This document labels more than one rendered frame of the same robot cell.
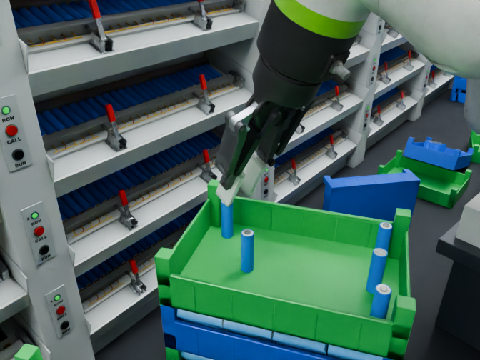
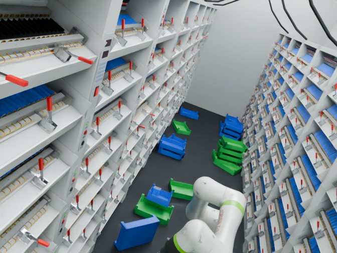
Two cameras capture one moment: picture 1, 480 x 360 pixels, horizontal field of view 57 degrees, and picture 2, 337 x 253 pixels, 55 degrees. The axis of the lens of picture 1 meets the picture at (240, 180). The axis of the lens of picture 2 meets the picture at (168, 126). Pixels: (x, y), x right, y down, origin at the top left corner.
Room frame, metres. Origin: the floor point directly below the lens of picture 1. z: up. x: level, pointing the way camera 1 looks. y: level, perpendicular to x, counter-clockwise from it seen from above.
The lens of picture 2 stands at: (-0.31, 0.72, 1.73)
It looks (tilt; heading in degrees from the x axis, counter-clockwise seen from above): 21 degrees down; 325
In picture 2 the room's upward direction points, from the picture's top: 20 degrees clockwise
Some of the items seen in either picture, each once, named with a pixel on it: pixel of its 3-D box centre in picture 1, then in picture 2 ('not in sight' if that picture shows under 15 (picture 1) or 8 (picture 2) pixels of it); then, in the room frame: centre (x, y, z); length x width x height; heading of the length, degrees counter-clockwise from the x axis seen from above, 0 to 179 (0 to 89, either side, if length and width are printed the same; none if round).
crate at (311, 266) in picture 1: (290, 255); not in sight; (0.47, -0.07, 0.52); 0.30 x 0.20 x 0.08; 73
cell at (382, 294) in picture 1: (379, 308); not in sight; (0.38, -0.16, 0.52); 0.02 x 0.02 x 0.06
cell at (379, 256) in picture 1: (376, 271); not in sight; (0.44, -0.18, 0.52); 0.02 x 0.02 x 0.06
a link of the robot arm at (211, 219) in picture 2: not in sight; (216, 226); (0.83, -0.68, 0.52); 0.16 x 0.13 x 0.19; 43
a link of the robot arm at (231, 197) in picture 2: not in sight; (232, 205); (0.62, -0.47, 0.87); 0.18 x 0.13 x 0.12; 133
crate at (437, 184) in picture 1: (423, 176); (154, 209); (1.55, -0.73, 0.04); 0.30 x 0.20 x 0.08; 51
